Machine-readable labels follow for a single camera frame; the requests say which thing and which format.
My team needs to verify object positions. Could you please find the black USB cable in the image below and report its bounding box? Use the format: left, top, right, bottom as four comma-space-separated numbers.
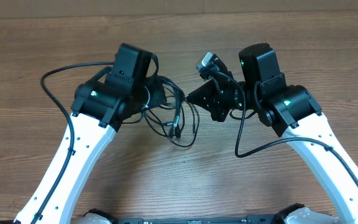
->
121, 75, 201, 149

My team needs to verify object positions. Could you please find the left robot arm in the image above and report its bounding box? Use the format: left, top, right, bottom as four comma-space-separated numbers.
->
11, 44, 166, 223

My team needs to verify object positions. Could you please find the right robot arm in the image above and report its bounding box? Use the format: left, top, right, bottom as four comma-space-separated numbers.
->
187, 43, 358, 223

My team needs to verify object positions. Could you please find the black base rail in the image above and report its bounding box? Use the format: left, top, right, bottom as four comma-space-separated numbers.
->
113, 214, 285, 224

